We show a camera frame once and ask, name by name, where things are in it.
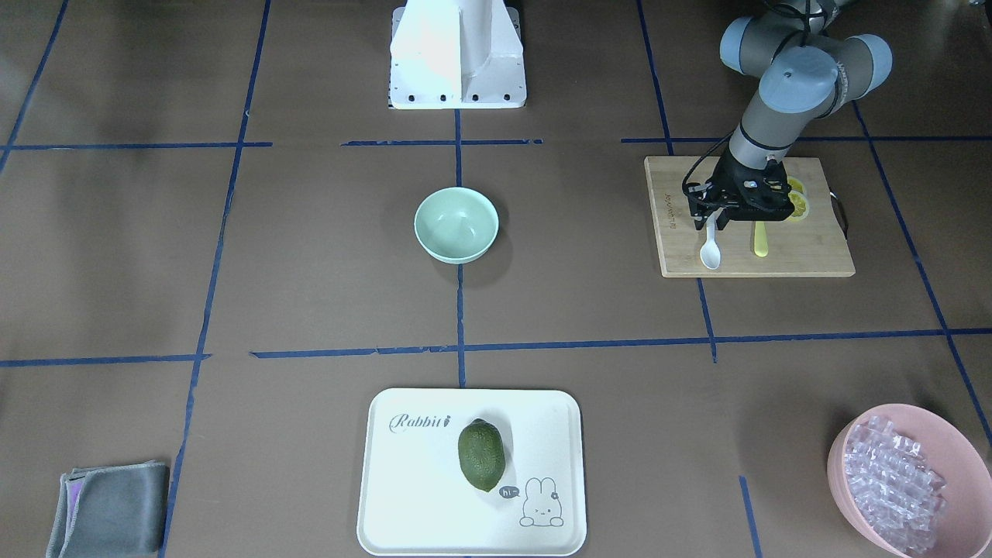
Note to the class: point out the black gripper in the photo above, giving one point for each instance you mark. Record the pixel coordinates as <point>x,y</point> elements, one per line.
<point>729,177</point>

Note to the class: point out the white plastic spoon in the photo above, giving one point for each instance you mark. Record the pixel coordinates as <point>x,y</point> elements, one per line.
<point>710,253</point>

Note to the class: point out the light green bowl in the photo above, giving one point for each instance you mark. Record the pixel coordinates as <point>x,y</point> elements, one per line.
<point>456,225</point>

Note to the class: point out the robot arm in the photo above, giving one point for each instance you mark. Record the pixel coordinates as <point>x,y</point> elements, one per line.
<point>803,75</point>

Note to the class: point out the pink bowl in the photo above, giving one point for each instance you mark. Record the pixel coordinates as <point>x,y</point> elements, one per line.
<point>964,529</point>

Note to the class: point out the yellow plastic knife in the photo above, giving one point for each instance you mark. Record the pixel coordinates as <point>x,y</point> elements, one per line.
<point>760,244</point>

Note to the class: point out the bamboo cutting board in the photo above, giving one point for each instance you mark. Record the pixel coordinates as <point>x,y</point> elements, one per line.
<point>813,246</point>

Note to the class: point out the clear ice cubes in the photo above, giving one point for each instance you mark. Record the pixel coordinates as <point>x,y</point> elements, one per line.
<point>901,497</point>

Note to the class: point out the green lime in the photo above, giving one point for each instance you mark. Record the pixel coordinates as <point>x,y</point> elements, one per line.
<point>481,455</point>

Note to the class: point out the white rectangular tray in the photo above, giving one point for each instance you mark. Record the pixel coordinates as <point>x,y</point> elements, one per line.
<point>415,501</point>

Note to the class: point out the grey folded cloth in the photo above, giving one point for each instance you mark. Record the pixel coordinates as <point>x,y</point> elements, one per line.
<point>110,511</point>

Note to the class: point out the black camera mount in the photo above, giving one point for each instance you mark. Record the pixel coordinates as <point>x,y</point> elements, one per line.
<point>701,190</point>

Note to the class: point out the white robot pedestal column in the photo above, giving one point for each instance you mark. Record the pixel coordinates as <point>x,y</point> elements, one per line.
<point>457,55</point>

